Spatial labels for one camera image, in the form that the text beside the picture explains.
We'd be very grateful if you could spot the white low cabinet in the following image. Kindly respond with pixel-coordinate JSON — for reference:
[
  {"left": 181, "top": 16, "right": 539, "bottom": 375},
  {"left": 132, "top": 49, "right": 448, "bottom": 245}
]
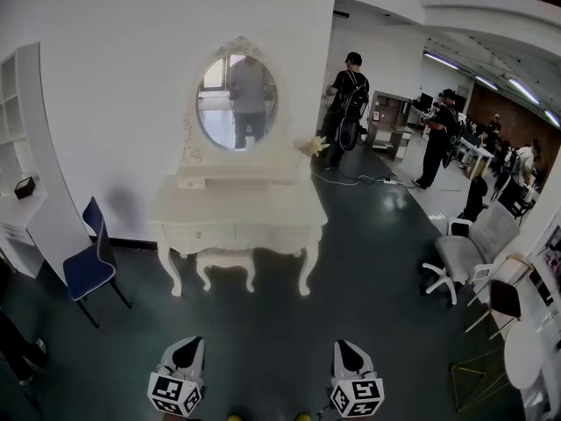
[{"left": 0, "top": 186, "right": 47, "bottom": 280}]

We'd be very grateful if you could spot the oval mirror with carved frame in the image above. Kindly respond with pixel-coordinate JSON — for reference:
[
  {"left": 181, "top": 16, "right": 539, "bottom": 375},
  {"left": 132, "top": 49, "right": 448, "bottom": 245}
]
[{"left": 181, "top": 36, "right": 293, "bottom": 166}]

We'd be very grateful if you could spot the row of ceiling light strips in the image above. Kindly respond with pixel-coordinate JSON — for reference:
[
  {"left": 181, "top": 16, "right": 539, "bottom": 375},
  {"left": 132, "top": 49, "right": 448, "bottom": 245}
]
[{"left": 423, "top": 52, "right": 561, "bottom": 130}]

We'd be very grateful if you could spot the dark chair with metal legs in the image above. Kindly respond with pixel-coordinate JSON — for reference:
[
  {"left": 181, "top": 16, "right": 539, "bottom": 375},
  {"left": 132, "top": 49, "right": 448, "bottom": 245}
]
[{"left": 464, "top": 252, "right": 536, "bottom": 340}]

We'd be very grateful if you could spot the small black box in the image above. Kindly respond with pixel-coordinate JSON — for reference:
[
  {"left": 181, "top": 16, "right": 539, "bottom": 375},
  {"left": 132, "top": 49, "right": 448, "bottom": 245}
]
[{"left": 13, "top": 175, "right": 37, "bottom": 200}]

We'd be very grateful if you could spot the grey office chair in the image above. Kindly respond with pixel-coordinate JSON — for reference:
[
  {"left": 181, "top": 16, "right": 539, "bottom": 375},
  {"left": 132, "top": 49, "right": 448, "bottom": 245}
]
[{"left": 423, "top": 199, "right": 522, "bottom": 309}]

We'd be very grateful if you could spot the white cubby shelf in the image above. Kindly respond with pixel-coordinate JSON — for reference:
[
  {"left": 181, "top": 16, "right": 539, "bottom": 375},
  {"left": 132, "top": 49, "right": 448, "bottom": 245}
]
[{"left": 0, "top": 53, "right": 27, "bottom": 195}]

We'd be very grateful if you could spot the white vanity stool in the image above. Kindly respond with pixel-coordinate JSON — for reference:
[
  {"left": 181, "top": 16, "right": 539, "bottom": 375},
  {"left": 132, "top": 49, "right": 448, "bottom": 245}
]
[{"left": 195, "top": 248, "right": 256, "bottom": 293}]

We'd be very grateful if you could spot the blue chair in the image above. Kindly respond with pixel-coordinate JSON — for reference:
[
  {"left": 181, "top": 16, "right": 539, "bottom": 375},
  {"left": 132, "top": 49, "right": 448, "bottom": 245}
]
[{"left": 63, "top": 196, "right": 132, "bottom": 329}]

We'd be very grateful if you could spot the yellow flower bouquet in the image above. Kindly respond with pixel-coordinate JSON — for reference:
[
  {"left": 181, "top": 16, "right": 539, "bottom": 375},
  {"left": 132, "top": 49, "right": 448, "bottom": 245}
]
[{"left": 294, "top": 136, "right": 330, "bottom": 157}]

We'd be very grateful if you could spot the round white table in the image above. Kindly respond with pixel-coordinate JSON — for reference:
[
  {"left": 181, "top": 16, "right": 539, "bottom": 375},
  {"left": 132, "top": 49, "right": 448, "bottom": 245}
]
[{"left": 503, "top": 322, "right": 545, "bottom": 390}]

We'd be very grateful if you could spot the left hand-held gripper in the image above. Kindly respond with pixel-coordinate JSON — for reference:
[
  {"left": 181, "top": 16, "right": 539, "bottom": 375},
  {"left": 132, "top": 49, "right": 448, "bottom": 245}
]
[{"left": 147, "top": 335, "right": 206, "bottom": 417}]

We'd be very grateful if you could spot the dark framed picture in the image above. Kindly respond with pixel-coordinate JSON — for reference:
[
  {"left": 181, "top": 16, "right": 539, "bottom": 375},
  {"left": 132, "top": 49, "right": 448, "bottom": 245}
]
[{"left": 542, "top": 225, "right": 561, "bottom": 280}]

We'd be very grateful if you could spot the gold wire frame stand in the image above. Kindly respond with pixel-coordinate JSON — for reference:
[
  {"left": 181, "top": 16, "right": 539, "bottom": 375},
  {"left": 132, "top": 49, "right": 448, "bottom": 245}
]
[{"left": 450, "top": 347, "right": 512, "bottom": 413}]

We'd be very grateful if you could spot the white floor cable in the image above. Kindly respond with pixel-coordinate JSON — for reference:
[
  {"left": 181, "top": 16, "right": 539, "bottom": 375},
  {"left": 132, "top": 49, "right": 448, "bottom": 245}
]
[{"left": 311, "top": 167, "right": 387, "bottom": 188}]

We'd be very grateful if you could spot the white vanity dressing table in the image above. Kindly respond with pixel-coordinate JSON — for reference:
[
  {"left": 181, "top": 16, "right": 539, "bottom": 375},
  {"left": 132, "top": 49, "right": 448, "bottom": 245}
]
[{"left": 146, "top": 36, "right": 329, "bottom": 297}]

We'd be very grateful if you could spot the black office chair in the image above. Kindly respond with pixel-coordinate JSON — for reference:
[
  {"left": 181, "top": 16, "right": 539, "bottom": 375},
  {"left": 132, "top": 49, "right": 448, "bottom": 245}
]
[{"left": 446, "top": 175, "right": 490, "bottom": 237}]

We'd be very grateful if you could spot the brown wooden cabinet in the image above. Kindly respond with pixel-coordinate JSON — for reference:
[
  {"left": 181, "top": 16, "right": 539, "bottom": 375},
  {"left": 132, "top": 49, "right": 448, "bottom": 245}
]
[{"left": 371, "top": 90, "right": 414, "bottom": 162}]

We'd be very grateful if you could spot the white office desk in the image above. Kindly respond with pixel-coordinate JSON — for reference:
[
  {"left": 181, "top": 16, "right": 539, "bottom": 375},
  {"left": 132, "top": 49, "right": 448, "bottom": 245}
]
[{"left": 458, "top": 136, "right": 496, "bottom": 179}]

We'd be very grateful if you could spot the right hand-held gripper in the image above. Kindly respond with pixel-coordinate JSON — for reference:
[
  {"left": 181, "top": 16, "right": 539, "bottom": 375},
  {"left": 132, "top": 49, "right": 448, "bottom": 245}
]
[{"left": 329, "top": 339, "right": 386, "bottom": 418}]

